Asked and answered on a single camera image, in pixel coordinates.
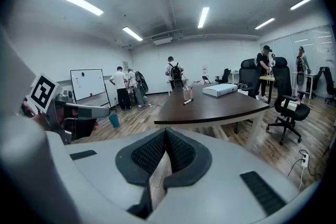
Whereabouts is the black office chair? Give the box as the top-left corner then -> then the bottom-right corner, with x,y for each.
318,66 -> 336,106
214,68 -> 232,85
237,59 -> 262,99
266,57 -> 311,146

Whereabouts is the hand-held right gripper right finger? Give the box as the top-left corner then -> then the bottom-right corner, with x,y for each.
149,127 -> 300,224

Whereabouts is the ceiling air conditioner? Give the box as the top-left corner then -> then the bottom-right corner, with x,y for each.
152,36 -> 173,46

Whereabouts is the black floor cable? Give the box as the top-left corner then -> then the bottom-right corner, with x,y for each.
287,149 -> 322,179

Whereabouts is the whiteboard on wheeled stand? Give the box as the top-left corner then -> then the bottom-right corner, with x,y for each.
70,68 -> 111,109

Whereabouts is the white desk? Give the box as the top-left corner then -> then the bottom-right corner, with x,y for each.
230,70 -> 243,84
290,72 -> 319,100

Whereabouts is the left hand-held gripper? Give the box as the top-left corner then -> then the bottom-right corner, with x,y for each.
30,73 -> 111,145

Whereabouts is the ceiling light strip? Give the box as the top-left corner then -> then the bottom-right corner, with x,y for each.
197,6 -> 211,29
55,0 -> 104,16
289,0 -> 321,11
255,17 -> 276,30
122,26 -> 144,41

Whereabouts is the dark wooden table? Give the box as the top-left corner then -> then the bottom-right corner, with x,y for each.
153,83 -> 271,152

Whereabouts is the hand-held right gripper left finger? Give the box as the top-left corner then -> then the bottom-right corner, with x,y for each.
46,127 -> 167,224

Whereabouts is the teal waste bin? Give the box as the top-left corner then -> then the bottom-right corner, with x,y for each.
108,113 -> 120,129

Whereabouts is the flat white box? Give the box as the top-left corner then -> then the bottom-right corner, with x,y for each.
202,83 -> 238,98

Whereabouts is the light wooden table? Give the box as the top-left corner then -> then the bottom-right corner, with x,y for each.
259,74 -> 276,101

